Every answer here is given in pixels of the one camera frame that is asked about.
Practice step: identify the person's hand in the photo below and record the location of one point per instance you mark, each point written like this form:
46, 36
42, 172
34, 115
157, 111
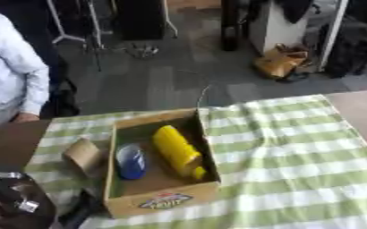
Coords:
26, 117

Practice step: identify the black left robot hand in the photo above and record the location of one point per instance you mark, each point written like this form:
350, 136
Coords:
82, 208

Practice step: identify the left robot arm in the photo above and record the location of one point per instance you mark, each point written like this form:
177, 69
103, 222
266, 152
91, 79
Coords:
9, 202

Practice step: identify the tan cardboard box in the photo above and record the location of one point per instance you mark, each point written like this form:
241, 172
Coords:
160, 183

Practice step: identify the person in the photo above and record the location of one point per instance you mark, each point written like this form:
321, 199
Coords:
9, 65

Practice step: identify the white tripod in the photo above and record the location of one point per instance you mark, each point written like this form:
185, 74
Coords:
61, 29

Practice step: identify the yellow plastic bottle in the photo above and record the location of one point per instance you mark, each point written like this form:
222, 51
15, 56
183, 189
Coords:
175, 149

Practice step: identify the black cabinet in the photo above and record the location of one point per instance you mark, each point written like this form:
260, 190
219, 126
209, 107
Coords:
138, 19

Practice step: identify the white panel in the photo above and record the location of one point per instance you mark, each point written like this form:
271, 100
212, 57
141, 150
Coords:
275, 27

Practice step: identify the black bag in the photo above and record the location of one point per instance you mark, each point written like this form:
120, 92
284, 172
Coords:
355, 47

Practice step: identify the black post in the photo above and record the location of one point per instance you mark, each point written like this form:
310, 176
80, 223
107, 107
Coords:
230, 25

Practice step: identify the white post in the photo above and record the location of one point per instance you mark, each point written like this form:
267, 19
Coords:
332, 35

